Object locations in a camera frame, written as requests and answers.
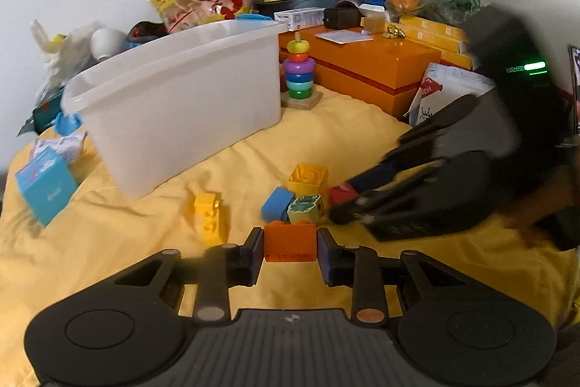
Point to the person's right hand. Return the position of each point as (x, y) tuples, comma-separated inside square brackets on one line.
[(543, 205)]

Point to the black red toy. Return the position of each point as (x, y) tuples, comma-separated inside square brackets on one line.
[(145, 31)]

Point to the yellow flat box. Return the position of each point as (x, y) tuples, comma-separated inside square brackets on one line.
[(453, 58), (435, 29)]

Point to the teal pack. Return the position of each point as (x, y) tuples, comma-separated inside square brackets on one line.
[(40, 115)]

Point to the orange toy block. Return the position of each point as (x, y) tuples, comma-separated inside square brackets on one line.
[(290, 242)]

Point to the white diaper pack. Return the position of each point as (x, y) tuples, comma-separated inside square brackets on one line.
[(448, 92)]

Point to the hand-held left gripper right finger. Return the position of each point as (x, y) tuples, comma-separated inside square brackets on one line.
[(325, 255)]

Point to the blue toy block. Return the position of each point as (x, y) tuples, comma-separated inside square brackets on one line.
[(277, 203)]

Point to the black device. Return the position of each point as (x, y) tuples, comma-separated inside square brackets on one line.
[(340, 16)]

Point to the light blue box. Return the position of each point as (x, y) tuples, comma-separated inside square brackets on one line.
[(45, 187)]

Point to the white small object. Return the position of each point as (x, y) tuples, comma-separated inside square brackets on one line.
[(371, 10)]

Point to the blue plastic toy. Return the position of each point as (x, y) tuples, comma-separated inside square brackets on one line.
[(68, 124)]

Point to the orange box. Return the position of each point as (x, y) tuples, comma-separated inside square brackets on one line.
[(376, 69)]

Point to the white plastic bag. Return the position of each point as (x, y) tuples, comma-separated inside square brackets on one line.
[(59, 47)]

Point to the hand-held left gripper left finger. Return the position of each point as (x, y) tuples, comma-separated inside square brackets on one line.
[(257, 251)]

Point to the white paper sheet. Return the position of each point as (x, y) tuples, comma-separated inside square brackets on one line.
[(340, 35)]

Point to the white small box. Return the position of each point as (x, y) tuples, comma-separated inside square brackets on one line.
[(299, 17)]

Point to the blue plastic lid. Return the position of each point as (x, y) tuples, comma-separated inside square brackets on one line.
[(256, 17)]

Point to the white plastic bin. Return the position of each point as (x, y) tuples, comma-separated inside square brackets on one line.
[(181, 97)]

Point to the yellow cloth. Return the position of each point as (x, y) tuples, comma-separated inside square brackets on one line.
[(136, 242)]

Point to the wooden block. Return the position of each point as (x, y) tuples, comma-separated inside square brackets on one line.
[(376, 24)]

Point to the red toy block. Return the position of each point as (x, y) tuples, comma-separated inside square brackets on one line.
[(340, 193)]

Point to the yellow studded toy block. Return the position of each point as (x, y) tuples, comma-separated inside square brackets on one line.
[(308, 178)]

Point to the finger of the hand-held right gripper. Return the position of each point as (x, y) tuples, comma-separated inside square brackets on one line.
[(385, 176), (353, 212)]

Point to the orange fruit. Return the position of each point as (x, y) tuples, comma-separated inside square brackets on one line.
[(403, 0)]

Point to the frog print toy block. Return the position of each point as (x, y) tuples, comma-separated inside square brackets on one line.
[(306, 208)]

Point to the white printed tissue pack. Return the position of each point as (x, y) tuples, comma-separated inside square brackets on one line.
[(63, 146)]

